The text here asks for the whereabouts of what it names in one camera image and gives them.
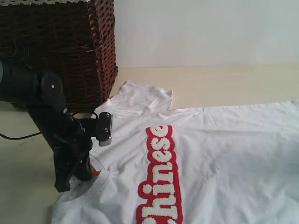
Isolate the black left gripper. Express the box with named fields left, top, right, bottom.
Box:
left=28, top=105, right=93, bottom=193

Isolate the white t-shirt red lettering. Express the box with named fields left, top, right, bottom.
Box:
left=52, top=81, right=299, bottom=224

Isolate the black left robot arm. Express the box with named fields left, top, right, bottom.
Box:
left=0, top=56, right=93, bottom=192

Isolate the brown wicker laundry basket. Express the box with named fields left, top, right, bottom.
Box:
left=0, top=0, right=118, bottom=112

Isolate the white lace cloth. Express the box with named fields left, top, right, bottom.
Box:
left=0, top=0, right=89, bottom=7

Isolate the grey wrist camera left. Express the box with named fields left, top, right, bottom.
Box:
left=79, top=112, right=114, bottom=147

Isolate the black left camera cable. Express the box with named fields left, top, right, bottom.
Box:
left=0, top=113, right=99, bottom=140

